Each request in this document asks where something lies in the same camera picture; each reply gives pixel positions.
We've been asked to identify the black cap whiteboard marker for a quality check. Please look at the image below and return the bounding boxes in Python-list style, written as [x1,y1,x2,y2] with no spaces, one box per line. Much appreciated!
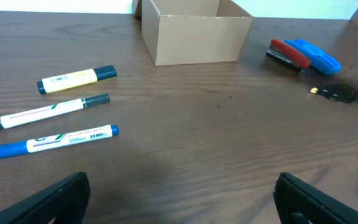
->
[0,93,110,130]

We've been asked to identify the blue whiteboard marker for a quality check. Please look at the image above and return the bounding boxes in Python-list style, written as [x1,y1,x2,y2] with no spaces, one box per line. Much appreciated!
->
[0,124,119,159]

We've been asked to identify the yellow highlighter marker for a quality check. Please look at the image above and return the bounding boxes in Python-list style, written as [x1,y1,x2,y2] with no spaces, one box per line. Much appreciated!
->
[37,65,117,95]

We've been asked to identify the cardboard box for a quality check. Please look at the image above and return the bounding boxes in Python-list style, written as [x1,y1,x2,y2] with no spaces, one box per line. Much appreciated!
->
[132,0,254,66]

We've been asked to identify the red stapler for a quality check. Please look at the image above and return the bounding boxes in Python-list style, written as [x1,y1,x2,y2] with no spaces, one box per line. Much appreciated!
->
[266,39,311,72]

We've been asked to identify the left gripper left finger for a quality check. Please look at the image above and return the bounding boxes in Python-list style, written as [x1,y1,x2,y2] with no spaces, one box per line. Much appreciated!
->
[0,172,91,224]

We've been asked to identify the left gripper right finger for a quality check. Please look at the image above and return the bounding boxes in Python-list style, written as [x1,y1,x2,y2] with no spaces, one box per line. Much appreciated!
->
[273,172,358,224]

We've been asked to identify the blue plastic holder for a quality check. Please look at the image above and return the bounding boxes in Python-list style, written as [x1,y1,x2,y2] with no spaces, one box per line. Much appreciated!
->
[284,39,342,75]

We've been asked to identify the black tape dispenser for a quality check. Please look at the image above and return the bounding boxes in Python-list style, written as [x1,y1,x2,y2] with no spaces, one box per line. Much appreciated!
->
[310,84,358,103]

